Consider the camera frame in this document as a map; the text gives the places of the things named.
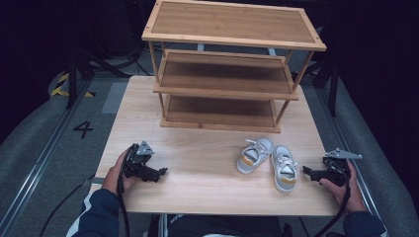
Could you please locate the black metal stand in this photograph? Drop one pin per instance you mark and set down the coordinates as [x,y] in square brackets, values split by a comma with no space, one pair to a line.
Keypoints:
[333,85]
[73,75]

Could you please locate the three-tier wooden shoe rack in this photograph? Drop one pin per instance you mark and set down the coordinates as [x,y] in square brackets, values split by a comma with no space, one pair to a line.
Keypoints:
[230,23]

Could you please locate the person's left hand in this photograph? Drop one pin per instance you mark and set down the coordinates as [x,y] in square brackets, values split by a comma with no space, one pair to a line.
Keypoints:
[113,176]

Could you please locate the person's dark clothed lap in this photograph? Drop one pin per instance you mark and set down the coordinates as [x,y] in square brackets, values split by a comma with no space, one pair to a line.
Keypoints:
[220,226]

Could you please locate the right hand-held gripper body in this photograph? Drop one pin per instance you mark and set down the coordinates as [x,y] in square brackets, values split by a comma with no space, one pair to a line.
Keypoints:
[336,169]

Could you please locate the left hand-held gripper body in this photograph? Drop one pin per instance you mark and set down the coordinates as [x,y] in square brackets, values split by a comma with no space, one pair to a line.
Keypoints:
[136,161]

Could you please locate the small white grey sneaker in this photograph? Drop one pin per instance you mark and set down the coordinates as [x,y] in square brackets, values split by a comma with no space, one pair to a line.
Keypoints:
[253,157]
[285,168]

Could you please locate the metal floor rail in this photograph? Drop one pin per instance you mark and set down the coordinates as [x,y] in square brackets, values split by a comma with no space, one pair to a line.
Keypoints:
[346,144]
[39,161]

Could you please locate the person's right hand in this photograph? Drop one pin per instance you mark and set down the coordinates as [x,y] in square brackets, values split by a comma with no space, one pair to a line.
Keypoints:
[349,194]

